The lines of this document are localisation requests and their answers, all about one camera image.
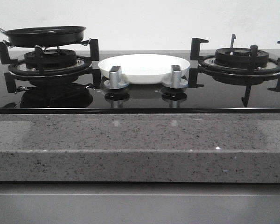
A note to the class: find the black pan support grate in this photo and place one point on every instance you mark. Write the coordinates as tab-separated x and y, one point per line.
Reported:
41	77
244	77

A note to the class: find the silver left stove knob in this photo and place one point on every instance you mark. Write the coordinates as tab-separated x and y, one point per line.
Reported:
116	79

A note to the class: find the left black gas burner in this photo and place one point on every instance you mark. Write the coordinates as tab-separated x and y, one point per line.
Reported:
51	59

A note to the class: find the white round plate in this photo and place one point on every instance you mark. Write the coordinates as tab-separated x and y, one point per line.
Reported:
144	68

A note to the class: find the right black pan support grate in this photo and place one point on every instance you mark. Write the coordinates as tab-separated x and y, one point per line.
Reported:
244	77

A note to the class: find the right black gas burner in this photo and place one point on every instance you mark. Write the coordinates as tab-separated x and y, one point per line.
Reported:
240	58

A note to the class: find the silver stove knob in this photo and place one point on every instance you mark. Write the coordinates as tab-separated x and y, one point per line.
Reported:
174	80
116	79

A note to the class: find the left black pan support grate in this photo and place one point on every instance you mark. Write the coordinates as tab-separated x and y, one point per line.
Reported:
41	77

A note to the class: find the black frying pan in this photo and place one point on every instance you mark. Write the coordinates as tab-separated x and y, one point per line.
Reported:
45	36

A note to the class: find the black glass cooktop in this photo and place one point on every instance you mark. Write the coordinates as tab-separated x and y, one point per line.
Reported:
86	93

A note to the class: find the silver right stove knob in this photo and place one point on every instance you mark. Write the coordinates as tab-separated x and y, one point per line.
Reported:
174	80

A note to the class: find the black gas burner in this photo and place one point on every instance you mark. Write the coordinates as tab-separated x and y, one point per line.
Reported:
51	59
240	58

